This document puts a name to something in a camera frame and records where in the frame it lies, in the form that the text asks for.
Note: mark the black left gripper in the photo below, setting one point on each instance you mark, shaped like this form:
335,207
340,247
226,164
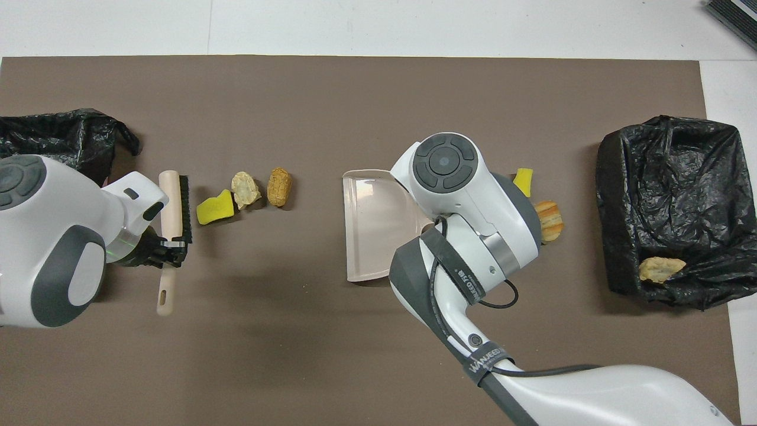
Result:
145,251

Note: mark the beige hand brush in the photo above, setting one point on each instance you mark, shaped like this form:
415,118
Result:
170,201

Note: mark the yellow sponge piece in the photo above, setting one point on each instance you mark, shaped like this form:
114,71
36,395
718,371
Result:
213,210
523,180

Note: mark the pale bread chunk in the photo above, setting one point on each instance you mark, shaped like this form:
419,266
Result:
243,188

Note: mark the brown bread roll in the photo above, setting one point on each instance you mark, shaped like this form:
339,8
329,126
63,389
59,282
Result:
278,186

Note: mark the beige plastic dustpan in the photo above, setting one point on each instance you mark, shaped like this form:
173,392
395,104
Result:
372,225

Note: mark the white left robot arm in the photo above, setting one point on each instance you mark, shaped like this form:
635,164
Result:
59,236

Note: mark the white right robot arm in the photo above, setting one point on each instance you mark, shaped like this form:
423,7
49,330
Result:
473,195

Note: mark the black bag-lined bin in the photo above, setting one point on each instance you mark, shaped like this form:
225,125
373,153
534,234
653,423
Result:
698,177
59,133

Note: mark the brown table mat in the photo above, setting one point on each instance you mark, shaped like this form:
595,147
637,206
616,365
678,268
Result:
295,355

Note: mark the striped croissant piece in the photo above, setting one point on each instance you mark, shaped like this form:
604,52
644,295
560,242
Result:
550,222

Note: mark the flat tan bread piece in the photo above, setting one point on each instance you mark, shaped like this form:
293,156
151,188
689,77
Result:
659,269

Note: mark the dark ribbed panel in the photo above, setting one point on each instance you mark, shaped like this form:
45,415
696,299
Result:
736,15

